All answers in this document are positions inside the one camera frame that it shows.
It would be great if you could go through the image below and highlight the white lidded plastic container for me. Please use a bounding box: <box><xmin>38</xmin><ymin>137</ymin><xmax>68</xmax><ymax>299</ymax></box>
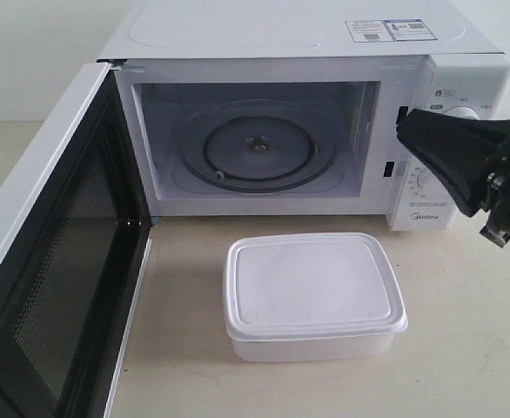
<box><xmin>223</xmin><ymin>233</ymin><xmax>408</xmax><ymax>362</ymax></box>

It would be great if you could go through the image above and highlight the white microwave door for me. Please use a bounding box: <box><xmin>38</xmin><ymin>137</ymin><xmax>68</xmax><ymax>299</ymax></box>
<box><xmin>0</xmin><ymin>63</ymin><xmax>151</xmax><ymax>417</ymax></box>

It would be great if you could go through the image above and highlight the white microwave oven body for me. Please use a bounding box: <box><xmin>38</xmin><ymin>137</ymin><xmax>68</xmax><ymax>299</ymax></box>
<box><xmin>99</xmin><ymin>1</ymin><xmax>510</xmax><ymax>231</ymax></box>

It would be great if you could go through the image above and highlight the upper white control knob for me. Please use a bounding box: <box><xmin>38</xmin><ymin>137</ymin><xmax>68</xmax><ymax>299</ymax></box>
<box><xmin>445</xmin><ymin>106</ymin><xmax>480</xmax><ymax>120</ymax></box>

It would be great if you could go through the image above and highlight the white control knob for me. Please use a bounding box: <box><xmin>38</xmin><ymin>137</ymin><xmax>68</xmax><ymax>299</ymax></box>
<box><xmin>416</xmin><ymin>168</ymin><xmax>431</xmax><ymax>198</ymax></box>
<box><xmin>445</xmin><ymin>106</ymin><xmax>480</xmax><ymax>120</ymax></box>

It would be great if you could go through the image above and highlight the lower white control knob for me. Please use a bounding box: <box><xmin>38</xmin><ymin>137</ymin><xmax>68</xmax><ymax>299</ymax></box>
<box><xmin>416</xmin><ymin>168</ymin><xmax>431</xmax><ymax>198</ymax></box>

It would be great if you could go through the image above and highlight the white and blue label sticker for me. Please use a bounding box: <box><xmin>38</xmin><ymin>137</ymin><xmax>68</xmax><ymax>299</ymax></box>
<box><xmin>345</xmin><ymin>18</ymin><xmax>437</xmax><ymax>43</ymax></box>

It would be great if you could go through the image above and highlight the glass turntable plate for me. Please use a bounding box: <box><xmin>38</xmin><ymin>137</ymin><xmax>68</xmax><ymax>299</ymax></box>
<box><xmin>175</xmin><ymin>99</ymin><xmax>338</xmax><ymax>193</ymax></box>

